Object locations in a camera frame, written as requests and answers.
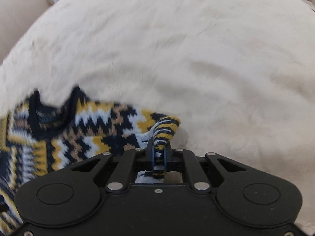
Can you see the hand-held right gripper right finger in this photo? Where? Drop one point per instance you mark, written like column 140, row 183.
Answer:
column 168, row 154

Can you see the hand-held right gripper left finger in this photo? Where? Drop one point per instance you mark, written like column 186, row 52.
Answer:
column 150, row 153

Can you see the yellow navy knitted sock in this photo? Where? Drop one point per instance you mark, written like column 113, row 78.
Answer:
column 81, row 132

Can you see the cream fluffy blanket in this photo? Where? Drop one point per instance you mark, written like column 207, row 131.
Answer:
column 187, row 61

